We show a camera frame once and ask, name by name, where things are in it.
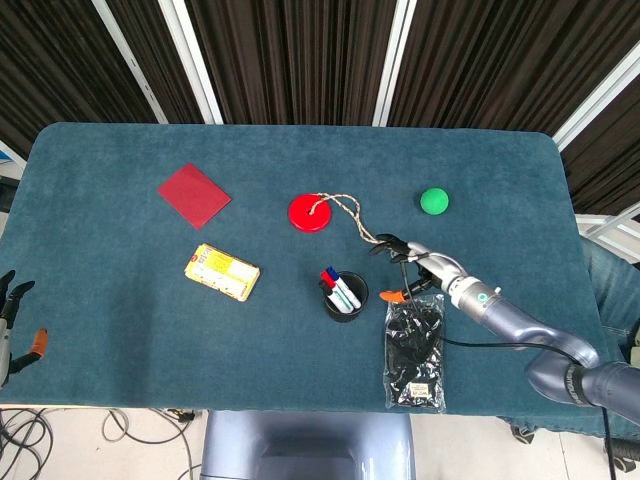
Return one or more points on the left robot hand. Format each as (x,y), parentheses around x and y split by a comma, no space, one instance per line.
(9,305)

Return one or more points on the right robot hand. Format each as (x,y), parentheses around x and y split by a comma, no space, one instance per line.
(440,267)

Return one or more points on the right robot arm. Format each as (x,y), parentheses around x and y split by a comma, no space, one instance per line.
(505,310)

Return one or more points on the black pen cup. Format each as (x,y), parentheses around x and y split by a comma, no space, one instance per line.
(346,317)

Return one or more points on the white marker with red cap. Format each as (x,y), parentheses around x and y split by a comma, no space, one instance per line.
(328,281)

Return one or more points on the green ball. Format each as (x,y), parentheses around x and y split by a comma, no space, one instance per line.
(434,202)

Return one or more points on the clear bag of black items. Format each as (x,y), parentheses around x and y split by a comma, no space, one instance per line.
(415,350)

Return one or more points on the blue table cloth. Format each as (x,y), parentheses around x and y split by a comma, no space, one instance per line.
(125,325)

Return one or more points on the red disc with hole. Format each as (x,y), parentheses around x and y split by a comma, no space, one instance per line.
(300,220)

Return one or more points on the yellow packet box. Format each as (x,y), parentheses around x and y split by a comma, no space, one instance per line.
(220,272)

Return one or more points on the red flat card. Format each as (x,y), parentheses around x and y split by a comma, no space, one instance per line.
(195,196)

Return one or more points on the blue-grey robot torso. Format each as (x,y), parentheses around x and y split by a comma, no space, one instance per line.
(305,445)

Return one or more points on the dark pleated curtain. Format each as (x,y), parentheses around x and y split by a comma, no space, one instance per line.
(300,55)

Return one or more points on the aluminium frame rail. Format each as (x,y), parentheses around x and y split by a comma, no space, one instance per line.
(607,225)

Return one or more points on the white frame post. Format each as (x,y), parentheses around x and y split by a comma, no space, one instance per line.
(395,62)
(595,102)
(192,62)
(131,62)

